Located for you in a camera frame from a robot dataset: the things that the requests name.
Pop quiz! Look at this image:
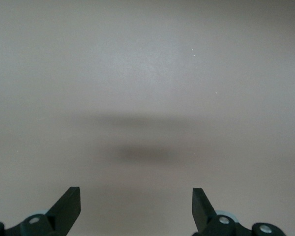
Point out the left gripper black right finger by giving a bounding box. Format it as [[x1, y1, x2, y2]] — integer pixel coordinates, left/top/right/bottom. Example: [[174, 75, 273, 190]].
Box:
[[192, 188, 285, 236]]

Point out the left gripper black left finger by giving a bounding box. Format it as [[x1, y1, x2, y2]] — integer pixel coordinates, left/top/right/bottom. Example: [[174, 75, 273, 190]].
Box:
[[0, 186, 82, 236]]

